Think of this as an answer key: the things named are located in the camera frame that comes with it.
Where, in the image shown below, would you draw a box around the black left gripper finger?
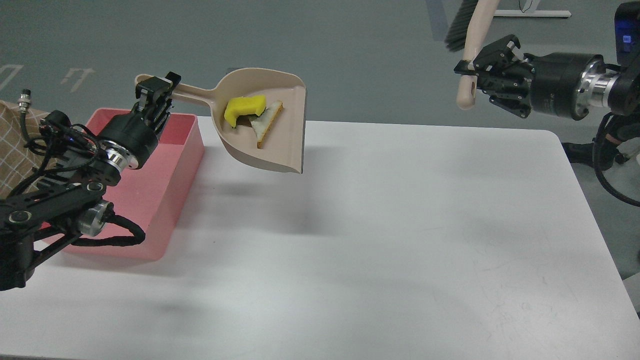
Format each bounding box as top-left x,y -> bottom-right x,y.
154,71 -> 182,135
131,76 -> 163,126

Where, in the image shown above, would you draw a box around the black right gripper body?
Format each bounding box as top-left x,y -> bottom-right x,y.
522,52 -> 606,121

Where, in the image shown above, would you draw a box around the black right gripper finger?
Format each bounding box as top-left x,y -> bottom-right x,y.
454,60 -> 534,119
472,34 -> 535,76

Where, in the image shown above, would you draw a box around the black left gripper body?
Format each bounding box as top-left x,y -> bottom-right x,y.
98,112 -> 159,171

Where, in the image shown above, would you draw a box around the beige hand brush black bristles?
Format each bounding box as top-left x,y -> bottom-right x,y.
445,0 -> 499,110

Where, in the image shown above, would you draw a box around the yellow green sponge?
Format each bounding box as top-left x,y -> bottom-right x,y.
223,95 -> 266,129

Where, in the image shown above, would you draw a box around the white bread slice piece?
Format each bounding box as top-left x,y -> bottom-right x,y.
247,100 -> 284,149

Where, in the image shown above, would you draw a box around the beige plastic dustpan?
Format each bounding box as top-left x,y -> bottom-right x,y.
172,67 -> 307,174

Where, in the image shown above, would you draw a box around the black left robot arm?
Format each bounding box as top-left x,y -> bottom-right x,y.
0,71 -> 182,291

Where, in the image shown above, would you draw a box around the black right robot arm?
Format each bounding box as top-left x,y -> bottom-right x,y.
444,0 -> 640,207

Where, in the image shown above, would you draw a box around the pink plastic bin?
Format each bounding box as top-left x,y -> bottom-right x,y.
64,112 -> 205,261

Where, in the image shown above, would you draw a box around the white stand base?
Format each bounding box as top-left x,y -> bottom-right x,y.
494,0 -> 572,19

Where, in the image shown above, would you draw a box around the person's black shoe and leg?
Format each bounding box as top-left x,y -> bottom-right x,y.
561,141 -> 630,171

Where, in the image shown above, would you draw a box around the tan checkered cloth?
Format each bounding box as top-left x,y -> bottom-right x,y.
0,100 -> 44,199

